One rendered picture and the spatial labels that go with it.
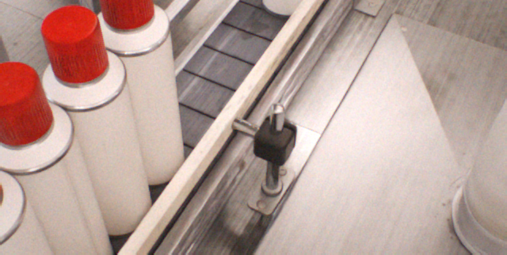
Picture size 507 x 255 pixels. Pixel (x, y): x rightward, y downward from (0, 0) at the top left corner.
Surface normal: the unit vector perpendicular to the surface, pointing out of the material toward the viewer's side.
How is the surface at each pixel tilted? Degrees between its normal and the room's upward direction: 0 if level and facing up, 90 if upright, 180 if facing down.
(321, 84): 0
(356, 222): 0
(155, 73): 90
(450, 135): 0
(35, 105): 90
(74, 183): 90
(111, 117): 90
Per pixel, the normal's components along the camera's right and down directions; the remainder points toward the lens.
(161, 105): 0.69, 0.57
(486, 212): -0.86, 0.41
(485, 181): -0.97, 0.15
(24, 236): 0.96, 0.23
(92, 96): 0.25, 0.00
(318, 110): 0.02, -0.64
